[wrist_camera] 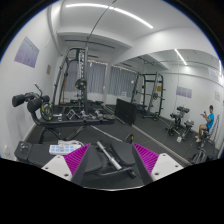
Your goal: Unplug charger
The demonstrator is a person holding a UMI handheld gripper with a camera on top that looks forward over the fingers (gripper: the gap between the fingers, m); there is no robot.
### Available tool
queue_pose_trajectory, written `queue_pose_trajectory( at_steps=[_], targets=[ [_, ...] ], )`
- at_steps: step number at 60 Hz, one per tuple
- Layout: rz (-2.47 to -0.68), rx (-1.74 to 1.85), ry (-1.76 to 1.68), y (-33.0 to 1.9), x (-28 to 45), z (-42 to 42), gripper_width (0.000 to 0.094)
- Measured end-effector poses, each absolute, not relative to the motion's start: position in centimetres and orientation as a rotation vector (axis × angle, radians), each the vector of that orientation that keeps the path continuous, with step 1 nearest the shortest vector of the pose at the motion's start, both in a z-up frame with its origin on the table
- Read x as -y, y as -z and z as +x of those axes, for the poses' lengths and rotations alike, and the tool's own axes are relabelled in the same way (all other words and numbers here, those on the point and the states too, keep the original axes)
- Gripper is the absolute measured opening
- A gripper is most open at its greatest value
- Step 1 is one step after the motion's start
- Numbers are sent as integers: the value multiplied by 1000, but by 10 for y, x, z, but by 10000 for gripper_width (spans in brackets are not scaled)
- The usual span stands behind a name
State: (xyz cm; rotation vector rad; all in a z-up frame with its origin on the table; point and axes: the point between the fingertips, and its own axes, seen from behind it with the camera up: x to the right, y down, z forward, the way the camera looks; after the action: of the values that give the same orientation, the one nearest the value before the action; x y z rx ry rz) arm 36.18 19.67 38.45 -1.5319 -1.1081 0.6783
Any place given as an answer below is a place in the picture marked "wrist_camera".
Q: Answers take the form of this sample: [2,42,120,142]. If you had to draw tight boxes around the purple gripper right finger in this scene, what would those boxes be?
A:
[132,143,182,185]

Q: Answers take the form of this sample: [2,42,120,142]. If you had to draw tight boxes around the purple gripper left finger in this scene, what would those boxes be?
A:
[42,144,91,185]

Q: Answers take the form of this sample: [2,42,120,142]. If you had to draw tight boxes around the black charger plug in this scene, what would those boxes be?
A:
[18,141,32,153]

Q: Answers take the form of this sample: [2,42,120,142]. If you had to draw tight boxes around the black standing mat panel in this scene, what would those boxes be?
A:
[115,99,137,125]

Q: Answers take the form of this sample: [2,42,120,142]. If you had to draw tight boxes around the black power rack machine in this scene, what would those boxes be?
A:
[51,39,116,116]

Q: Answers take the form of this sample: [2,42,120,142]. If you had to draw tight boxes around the black leg extension machine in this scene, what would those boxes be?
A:
[12,84,115,144]

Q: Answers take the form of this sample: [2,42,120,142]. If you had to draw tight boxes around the grey window curtains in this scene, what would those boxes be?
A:
[65,61,137,97]

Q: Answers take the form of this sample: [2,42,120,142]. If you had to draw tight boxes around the ceiling light strip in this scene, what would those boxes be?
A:
[65,3,155,30]

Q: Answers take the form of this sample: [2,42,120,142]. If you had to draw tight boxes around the silver metal handle bar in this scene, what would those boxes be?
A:
[97,141,122,171]

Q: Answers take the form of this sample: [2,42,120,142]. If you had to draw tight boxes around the large wall mirror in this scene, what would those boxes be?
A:
[109,49,224,163]

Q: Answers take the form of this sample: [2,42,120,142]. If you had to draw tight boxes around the purple wall poster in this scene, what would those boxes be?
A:
[14,37,39,68]

